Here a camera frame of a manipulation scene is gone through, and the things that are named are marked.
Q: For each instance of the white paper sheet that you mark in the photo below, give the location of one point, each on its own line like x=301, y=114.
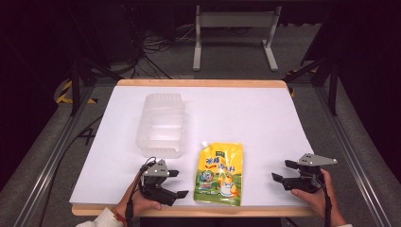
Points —
x=246, y=119

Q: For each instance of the person's left hand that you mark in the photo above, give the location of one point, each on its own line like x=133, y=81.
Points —
x=140, y=204

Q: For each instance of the black tripod stand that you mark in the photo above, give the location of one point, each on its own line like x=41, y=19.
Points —
x=78, y=72
x=327, y=75

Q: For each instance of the clear plastic container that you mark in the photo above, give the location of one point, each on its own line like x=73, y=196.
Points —
x=160, y=126

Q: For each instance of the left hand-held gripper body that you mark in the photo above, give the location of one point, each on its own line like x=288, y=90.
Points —
x=156, y=171

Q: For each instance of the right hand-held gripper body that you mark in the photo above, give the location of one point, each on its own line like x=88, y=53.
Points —
x=310, y=181

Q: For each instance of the yellow black hazard tape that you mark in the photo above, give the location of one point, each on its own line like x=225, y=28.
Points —
x=64, y=93

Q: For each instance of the aluminium floor rail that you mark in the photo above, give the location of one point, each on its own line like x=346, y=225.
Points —
x=353, y=157
x=47, y=170

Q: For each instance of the white metal stand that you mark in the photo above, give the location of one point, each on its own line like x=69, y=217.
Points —
x=236, y=20

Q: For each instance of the person's right hand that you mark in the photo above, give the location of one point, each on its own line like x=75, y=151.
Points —
x=321, y=201

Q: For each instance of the yellow spouted sauce pouch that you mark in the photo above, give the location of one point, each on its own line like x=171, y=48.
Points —
x=220, y=176

